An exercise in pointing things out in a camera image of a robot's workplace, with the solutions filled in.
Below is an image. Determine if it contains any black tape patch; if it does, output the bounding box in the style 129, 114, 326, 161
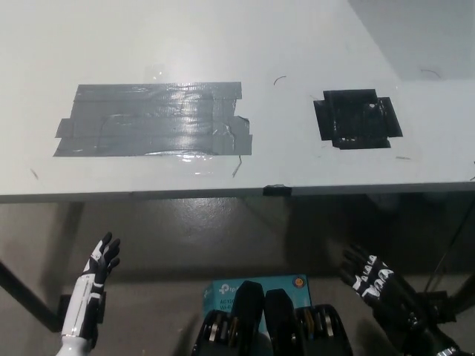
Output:
312, 88, 404, 151

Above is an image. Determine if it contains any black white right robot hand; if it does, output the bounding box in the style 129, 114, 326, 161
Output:
338, 243, 433, 337

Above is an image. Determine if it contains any teal router box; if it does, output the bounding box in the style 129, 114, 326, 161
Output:
201, 274, 311, 329

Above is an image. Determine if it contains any grey duct tape patch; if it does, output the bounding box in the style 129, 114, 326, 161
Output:
51, 80, 255, 158

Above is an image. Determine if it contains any black robot torso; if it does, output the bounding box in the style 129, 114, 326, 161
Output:
190, 280, 354, 356

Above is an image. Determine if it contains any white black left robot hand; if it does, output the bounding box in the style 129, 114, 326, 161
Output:
60, 231, 122, 340

